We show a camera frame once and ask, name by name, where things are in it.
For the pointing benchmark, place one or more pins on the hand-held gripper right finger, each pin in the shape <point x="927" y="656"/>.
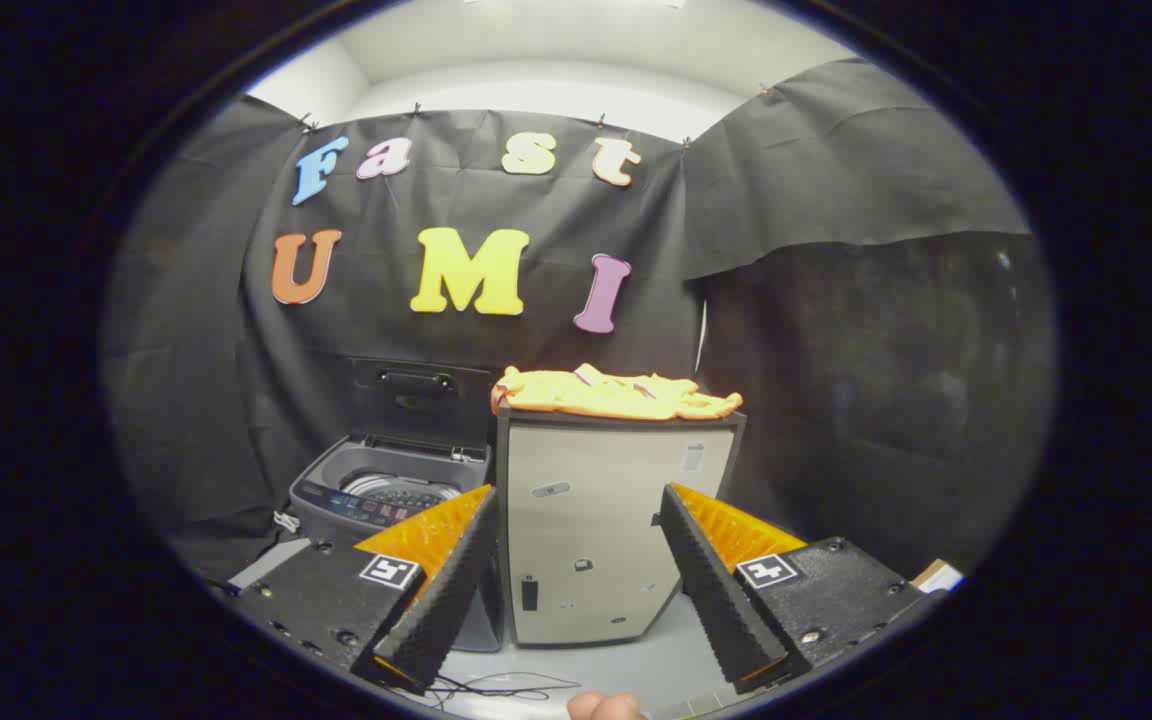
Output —
<point x="711" y="590"/>

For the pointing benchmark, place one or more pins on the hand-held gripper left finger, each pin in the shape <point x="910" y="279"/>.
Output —
<point x="441" y="600"/>

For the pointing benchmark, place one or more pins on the grey washing machine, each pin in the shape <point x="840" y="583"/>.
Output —
<point x="336" y="475"/>

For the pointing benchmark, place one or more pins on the dark washing machine lid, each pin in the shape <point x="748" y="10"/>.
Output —
<point x="421" y="400"/>

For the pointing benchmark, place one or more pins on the orange polo shirt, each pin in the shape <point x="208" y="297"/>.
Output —
<point x="616" y="397"/>

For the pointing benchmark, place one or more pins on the beige cabinet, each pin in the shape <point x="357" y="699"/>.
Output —
<point x="596" y="520"/>

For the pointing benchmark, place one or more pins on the cardboard box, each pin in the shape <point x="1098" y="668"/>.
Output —
<point x="939" y="577"/>

